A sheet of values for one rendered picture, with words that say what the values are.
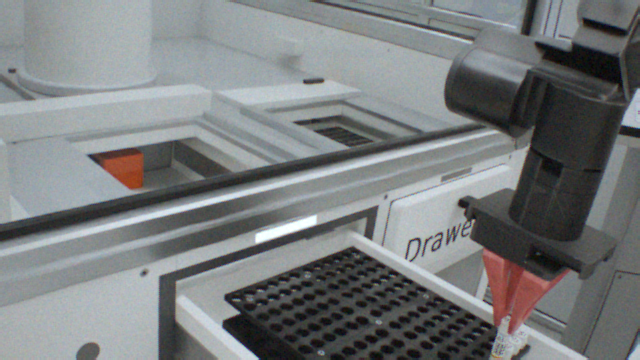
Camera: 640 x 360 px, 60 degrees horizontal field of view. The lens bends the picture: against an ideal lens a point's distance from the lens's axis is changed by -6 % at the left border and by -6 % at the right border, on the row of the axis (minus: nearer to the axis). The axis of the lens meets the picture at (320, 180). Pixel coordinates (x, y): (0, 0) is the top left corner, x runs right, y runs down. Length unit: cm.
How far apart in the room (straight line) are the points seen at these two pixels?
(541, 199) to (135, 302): 33
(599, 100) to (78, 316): 41
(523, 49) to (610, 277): 108
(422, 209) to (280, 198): 24
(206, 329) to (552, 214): 29
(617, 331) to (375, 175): 103
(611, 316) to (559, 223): 113
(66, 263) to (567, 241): 37
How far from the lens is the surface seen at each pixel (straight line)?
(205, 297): 59
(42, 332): 49
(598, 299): 152
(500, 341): 51
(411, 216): 73
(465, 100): 45
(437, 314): 57
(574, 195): 43
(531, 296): 46
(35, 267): 46
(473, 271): 106
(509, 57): 45
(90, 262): 47
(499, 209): 46
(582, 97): 41
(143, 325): 54
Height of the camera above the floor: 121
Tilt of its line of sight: 22 degrees down
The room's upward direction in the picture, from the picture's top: 8 degrees clockwise
